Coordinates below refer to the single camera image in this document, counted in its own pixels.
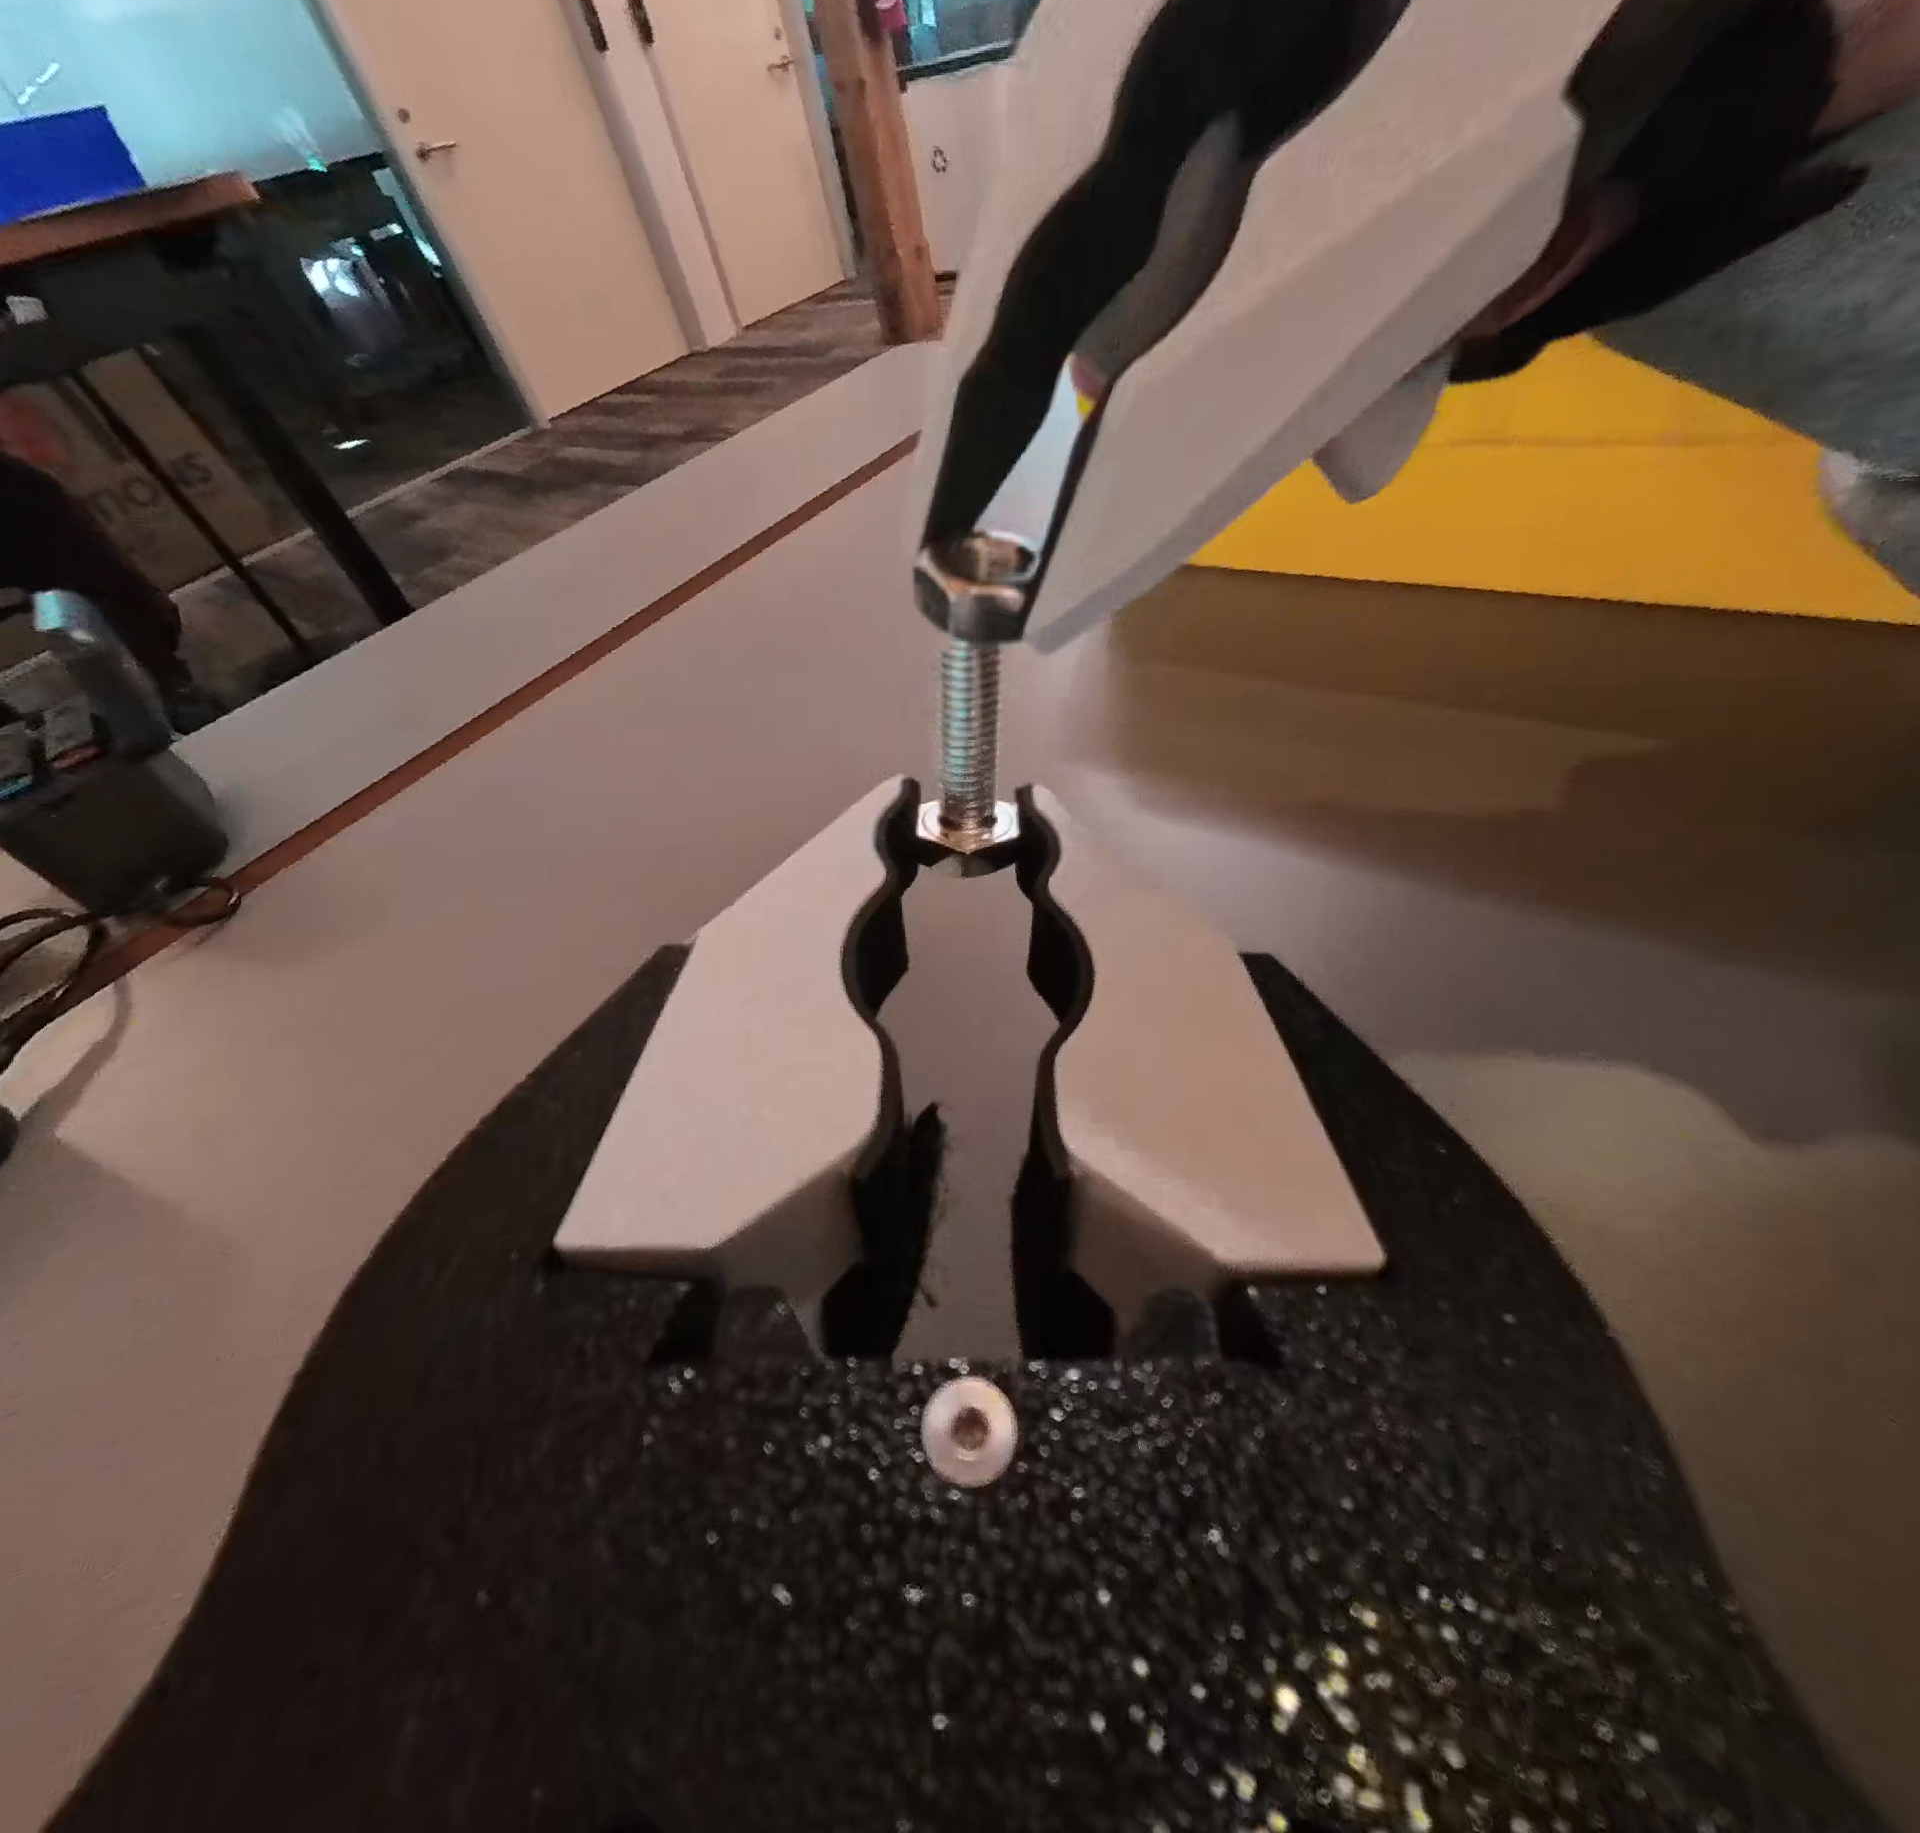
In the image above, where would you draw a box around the silver hex bolt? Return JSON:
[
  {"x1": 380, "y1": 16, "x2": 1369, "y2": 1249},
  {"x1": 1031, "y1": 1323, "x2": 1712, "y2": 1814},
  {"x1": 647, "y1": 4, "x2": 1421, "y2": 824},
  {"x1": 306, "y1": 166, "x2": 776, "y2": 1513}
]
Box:
[{"x1": 913, "y1": 527, "x2": 1039, "y2": 816}]

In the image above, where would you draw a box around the silver hex nut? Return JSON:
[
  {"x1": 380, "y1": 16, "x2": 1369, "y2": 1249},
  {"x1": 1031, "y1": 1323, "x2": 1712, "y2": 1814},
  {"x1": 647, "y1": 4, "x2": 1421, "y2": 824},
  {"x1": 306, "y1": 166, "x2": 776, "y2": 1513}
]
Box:
[{"x1": 909, "y1": 797, "x2": 1031, "y2": 881}]

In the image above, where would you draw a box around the cardboard box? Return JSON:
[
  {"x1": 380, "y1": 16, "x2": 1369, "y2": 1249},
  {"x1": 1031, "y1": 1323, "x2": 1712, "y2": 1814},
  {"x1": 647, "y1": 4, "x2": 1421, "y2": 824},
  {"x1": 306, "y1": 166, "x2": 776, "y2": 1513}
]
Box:
[{"x1": 0, "y1": 361, "x2": 290, "y2": 594}]

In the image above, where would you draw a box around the white door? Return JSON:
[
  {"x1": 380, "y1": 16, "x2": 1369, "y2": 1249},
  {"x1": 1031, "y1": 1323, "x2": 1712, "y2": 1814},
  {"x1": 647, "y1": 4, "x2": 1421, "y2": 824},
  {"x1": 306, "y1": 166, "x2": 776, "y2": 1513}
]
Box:
[
  {"x1": 601, "y1": 0, "x2": 850, "y2": 334},
  {"x1": 283, "y1": 0, "x2": 695, "y2": 424}
]

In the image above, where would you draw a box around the black cable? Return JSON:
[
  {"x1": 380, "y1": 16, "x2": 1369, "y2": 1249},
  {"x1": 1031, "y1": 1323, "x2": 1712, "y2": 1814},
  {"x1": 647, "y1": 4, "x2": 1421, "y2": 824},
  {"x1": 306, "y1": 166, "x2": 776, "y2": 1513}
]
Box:
[{"x1": 0, "y1": 880, "x2": 245, "y2": 1073}]

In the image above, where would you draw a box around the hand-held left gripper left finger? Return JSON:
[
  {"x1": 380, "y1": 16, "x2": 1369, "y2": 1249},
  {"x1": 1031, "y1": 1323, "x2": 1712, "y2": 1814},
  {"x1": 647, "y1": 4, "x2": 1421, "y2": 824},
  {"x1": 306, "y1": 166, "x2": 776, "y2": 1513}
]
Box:
[{"x1": 553, "y1": 775, "x2": 950, "y2": 1358}]

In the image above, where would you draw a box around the wooden top side table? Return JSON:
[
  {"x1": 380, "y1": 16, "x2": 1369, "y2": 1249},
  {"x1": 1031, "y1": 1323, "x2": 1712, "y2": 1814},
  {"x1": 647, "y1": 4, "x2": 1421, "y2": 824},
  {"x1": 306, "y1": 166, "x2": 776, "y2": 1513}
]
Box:
[{"x1": 0, "y1": 171, "x2": 416, "y2": 636}]

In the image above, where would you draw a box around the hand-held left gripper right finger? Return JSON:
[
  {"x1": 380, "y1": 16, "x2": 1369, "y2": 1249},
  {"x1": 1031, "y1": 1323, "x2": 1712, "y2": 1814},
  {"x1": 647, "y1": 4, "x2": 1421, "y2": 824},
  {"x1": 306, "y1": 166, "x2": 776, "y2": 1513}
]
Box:
[{"x1": 1007, "y1": 780, "x2": 1388, "y2": 1358}]

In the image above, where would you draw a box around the yellow plastic bin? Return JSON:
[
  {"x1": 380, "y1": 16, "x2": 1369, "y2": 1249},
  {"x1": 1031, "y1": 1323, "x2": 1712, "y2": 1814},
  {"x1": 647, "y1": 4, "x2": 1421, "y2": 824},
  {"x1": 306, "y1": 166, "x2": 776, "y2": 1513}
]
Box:
[{"x1": 1185, "y1": 333, "x2": 1920, "y2": 627}]

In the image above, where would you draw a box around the wooden support post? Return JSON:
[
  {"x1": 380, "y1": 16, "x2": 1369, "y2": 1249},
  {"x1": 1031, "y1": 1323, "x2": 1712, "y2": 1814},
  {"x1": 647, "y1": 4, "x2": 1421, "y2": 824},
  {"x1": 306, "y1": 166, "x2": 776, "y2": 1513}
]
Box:
[{"x1": 795, "y1": 0, "x2": 948, "y2": 348}]

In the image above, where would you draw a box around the blue board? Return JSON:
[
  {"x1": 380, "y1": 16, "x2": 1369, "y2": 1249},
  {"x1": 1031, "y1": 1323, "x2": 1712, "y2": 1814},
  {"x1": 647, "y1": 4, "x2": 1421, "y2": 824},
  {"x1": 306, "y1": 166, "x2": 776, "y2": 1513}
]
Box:
[{"x1": 0, "y1": 105, "x2": 151, "y2": 228}]

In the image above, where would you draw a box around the grey device with cable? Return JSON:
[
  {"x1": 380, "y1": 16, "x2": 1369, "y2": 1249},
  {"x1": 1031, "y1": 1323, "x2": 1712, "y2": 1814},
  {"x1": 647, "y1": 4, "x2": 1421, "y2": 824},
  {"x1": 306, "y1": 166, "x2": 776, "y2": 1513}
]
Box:
[{"x1": 0, "y1": 588, "x2": 233, "y2": 913}]

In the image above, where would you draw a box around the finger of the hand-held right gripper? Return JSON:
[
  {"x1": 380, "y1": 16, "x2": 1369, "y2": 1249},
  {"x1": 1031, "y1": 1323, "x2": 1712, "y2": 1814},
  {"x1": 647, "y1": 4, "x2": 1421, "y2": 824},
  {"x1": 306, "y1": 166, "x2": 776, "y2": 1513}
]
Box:
[
  {"x1": 1024, "y1": 0, "x2": 1699, "y2": 655},
  {"x1": 916, "y1": 0, "x2": 1445, "y2": 579}
]

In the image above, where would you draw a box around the white recycling bin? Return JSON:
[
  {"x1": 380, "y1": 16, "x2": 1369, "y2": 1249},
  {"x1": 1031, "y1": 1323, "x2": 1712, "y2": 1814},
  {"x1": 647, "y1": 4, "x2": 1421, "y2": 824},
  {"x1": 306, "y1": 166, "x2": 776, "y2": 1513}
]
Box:
[{"x1": 900, "y1": 57, "x2": 1024, "y2": 284}]

